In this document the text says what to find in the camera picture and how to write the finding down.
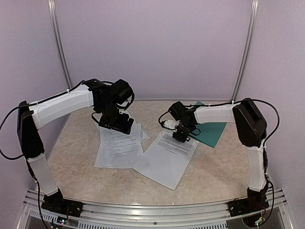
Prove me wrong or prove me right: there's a left aluminium corner post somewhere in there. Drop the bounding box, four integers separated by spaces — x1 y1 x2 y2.
47 0 73 89

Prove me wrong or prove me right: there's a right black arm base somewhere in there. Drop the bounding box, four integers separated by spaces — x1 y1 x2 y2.
227 184 269 217

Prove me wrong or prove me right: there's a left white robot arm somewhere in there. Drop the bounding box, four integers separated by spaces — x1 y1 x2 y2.
17 79 135 212

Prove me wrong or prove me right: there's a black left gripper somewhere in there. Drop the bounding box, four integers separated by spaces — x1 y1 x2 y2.
98 101 134 134

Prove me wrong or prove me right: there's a white paper stack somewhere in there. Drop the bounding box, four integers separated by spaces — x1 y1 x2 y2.
94 123 150 169

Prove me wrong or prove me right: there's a green file folder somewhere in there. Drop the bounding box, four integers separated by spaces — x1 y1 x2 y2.
190 101 228 149

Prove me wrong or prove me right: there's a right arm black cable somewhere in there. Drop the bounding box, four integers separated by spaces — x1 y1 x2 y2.
157 99 279 222

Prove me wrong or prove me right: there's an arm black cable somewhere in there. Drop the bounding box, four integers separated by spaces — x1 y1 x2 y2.
157 99 279 222
0 80 135 161

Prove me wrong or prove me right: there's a white printed top sheet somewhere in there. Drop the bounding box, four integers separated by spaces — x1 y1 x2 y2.
132 130 199 190

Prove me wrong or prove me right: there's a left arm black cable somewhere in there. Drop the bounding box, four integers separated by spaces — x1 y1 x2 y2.
0 80 135 161

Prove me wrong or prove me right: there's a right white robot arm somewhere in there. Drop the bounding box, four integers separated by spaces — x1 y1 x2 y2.
161 98 267 192

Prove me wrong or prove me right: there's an aluminium front rail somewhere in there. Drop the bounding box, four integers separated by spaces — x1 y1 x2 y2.
14 189 295 229

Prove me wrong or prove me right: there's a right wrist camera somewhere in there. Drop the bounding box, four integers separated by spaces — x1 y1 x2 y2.
161 120 179 131

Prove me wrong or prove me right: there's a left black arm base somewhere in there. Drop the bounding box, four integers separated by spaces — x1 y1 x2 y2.
41 189 84 218

